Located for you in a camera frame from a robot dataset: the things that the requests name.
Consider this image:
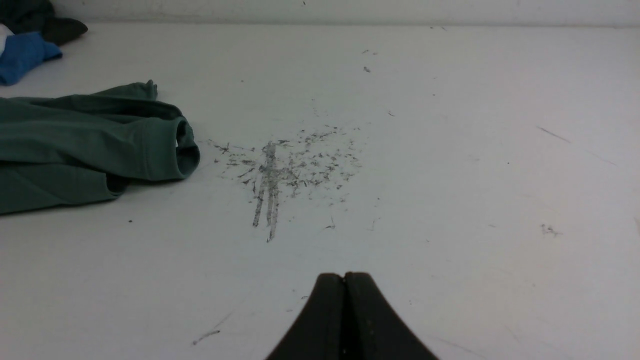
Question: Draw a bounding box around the blue shirt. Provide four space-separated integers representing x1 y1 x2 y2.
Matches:
0 32 63 86

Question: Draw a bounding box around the dark grey shirt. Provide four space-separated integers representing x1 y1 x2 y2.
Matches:
0 0 89 47

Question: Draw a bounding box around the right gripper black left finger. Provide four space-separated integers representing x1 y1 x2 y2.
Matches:
268 273 345 360

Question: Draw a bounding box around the green long-sleeve top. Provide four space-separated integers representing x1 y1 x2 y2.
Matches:
0 80 201 215

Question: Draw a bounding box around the white shirt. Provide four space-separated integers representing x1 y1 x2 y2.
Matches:
0 23 14 55

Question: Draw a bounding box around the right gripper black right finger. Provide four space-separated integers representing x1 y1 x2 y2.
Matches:
343 272 438 360

